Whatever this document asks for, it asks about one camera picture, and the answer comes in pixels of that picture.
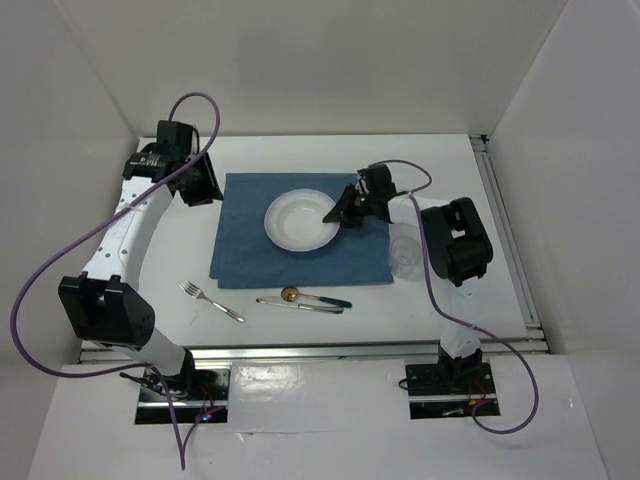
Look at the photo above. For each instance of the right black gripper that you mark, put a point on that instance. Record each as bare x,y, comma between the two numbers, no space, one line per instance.
342,211

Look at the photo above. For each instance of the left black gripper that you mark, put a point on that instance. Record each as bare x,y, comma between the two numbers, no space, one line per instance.
210,188

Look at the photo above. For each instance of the clear glass bowl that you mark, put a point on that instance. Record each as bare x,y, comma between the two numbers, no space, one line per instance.
294,220

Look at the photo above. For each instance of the blue cloth napkin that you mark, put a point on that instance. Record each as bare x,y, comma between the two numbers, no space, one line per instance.
245,258

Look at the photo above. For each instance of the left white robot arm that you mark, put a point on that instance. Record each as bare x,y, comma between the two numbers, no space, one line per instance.
103,303

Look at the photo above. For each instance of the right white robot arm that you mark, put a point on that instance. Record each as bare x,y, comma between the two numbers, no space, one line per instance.
456,251

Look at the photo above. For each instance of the clear plastic cup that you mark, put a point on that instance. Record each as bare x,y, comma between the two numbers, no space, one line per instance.
405,257

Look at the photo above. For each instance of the silver fork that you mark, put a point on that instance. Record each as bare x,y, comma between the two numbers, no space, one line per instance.
197,293

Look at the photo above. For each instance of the silver table knife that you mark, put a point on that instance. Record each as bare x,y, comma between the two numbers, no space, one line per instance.
277,301

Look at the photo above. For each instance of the gold spoon teal handle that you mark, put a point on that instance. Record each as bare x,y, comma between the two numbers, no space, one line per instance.
292,293

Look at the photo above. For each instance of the aluminium front rail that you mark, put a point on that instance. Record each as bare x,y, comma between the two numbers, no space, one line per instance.
310,351

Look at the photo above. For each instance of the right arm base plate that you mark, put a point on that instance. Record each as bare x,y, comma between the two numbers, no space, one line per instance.
430,398

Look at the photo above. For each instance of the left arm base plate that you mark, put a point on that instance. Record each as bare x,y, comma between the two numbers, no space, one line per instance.
206,401

